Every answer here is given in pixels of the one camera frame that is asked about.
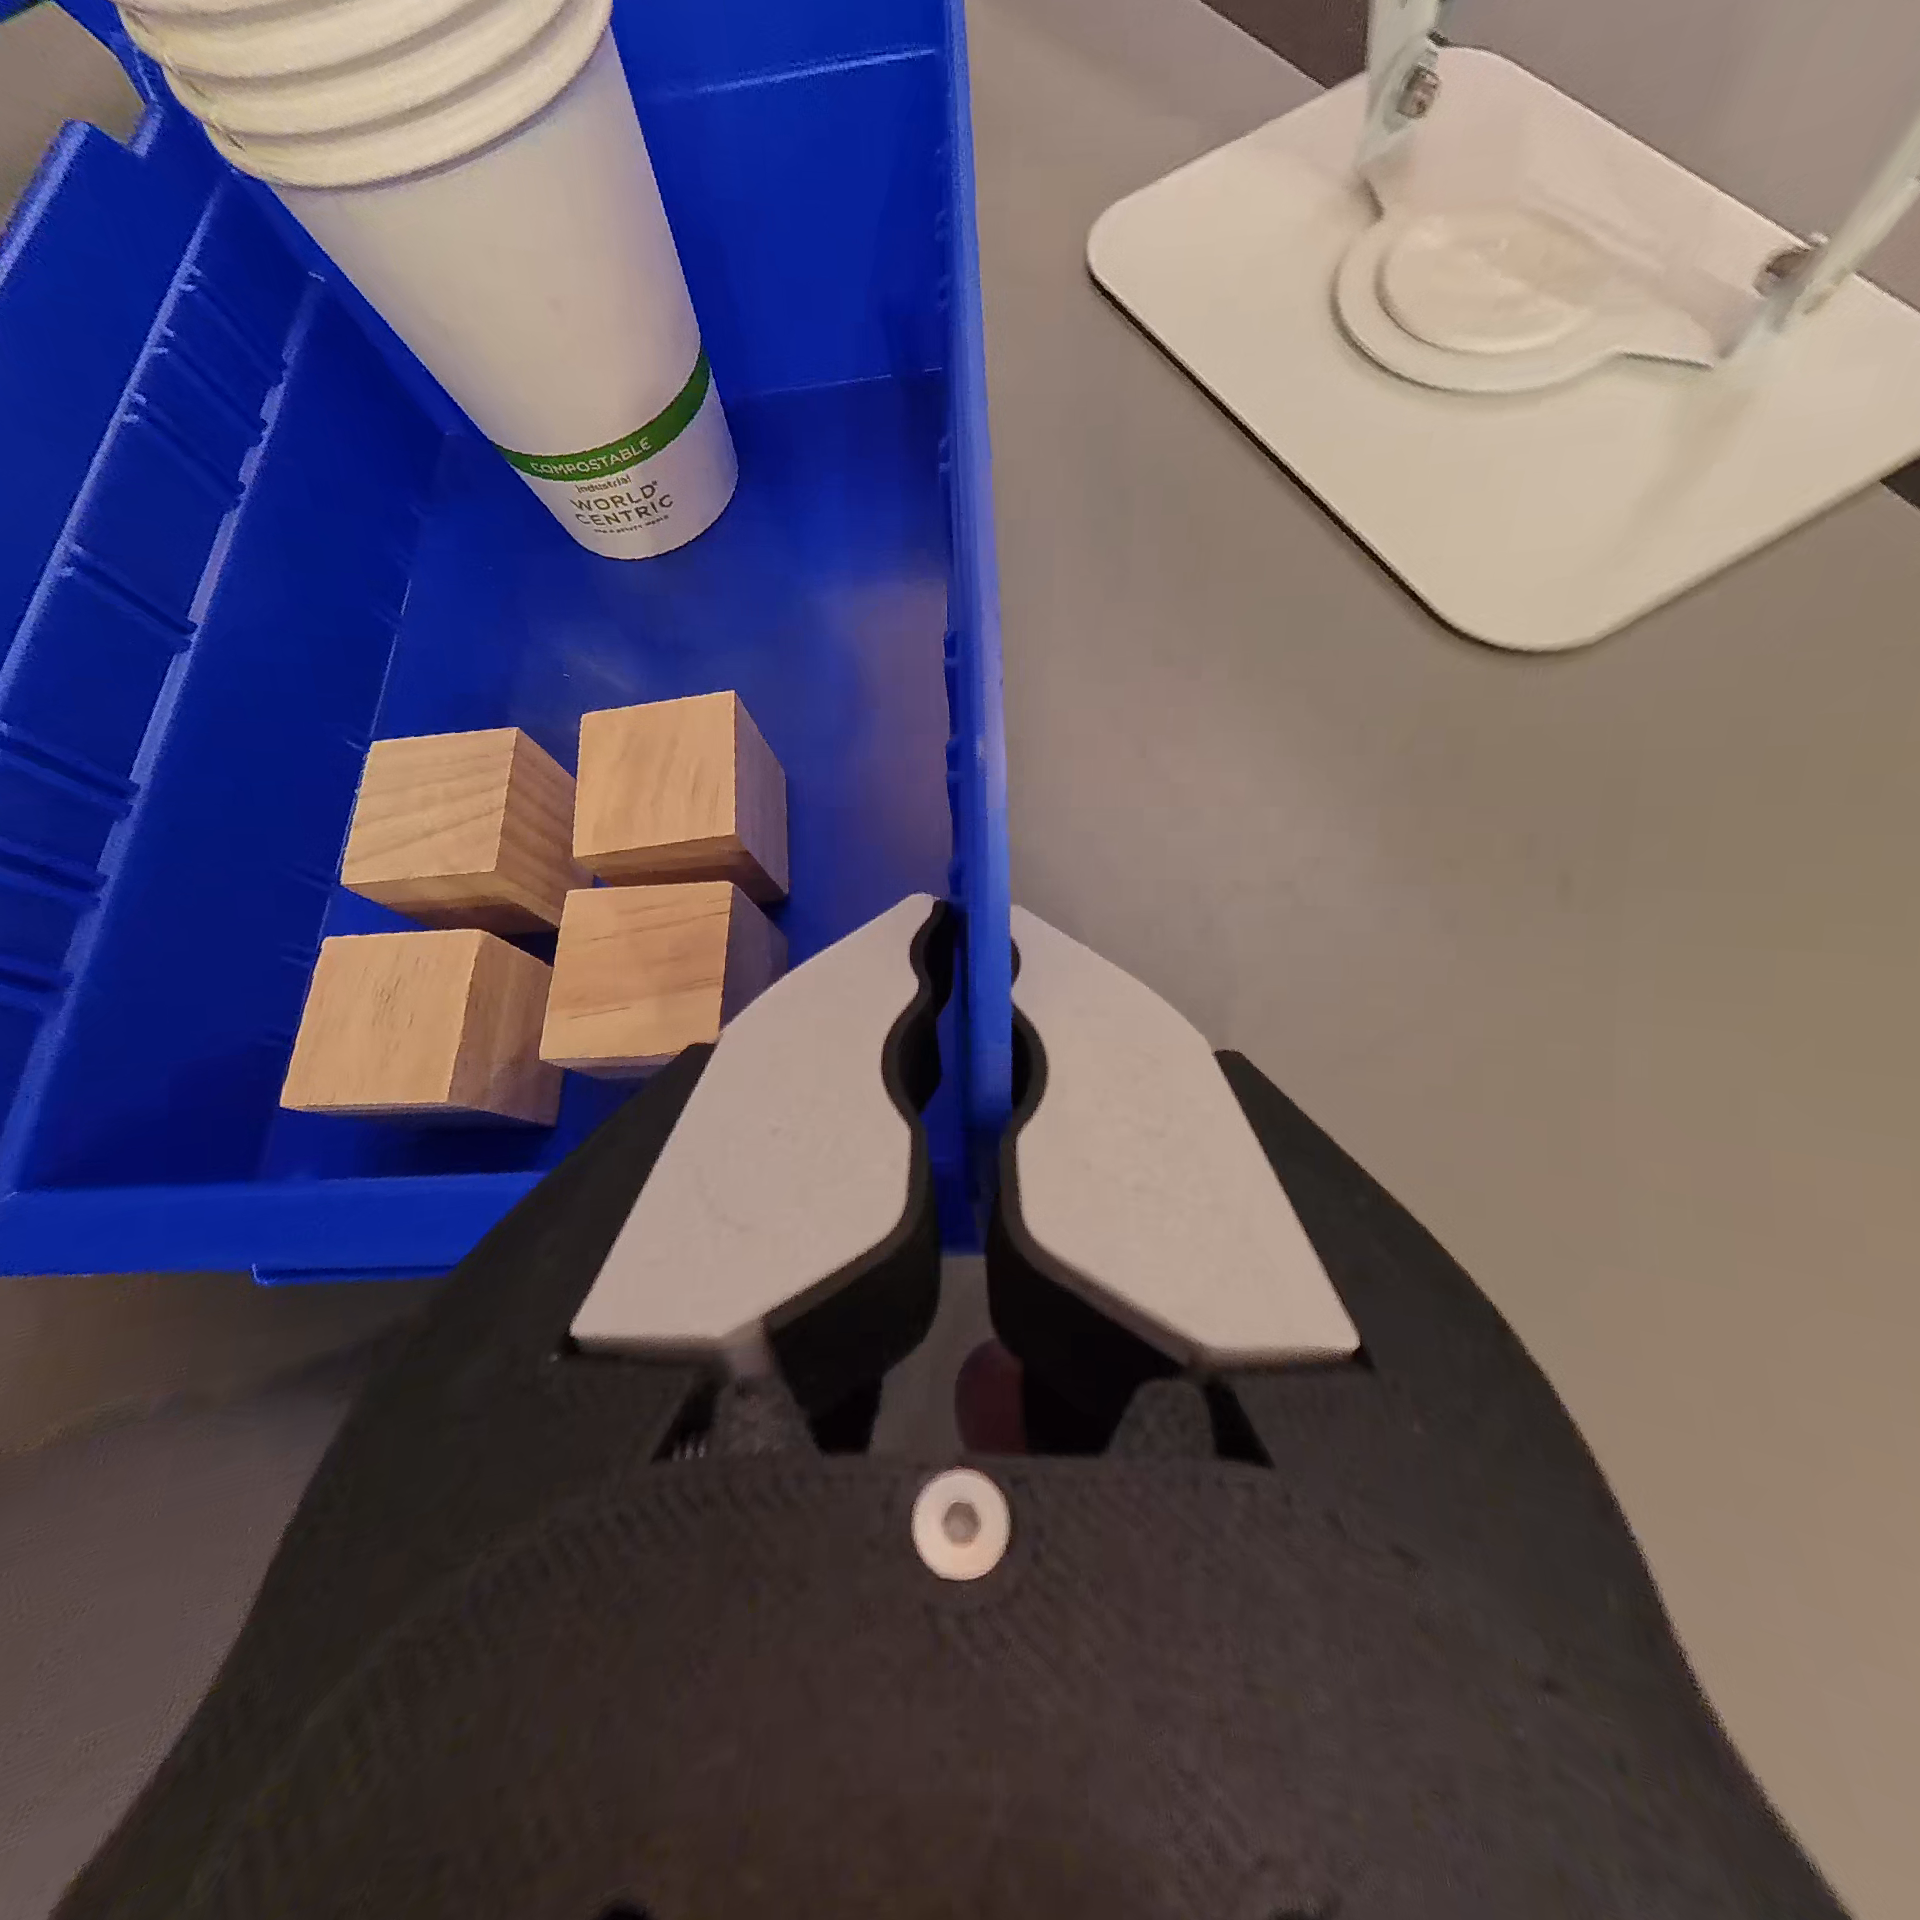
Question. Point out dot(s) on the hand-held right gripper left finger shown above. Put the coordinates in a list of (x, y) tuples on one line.
[(780, 1171)]

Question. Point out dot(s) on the blue plastic storage bin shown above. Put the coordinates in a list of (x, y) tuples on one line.
[(840, 301)]

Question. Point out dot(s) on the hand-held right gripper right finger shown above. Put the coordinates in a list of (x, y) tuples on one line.
[(1154, 1184)]

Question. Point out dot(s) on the wooden cube block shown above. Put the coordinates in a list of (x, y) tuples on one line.
[(406, 1021), (644, 975), (674, 786), (451, 819)]

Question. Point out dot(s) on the stack of white paper cups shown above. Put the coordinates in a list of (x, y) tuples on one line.
[(495, 255)]

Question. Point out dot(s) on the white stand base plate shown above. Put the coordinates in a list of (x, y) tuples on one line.
[(1499, 495)]

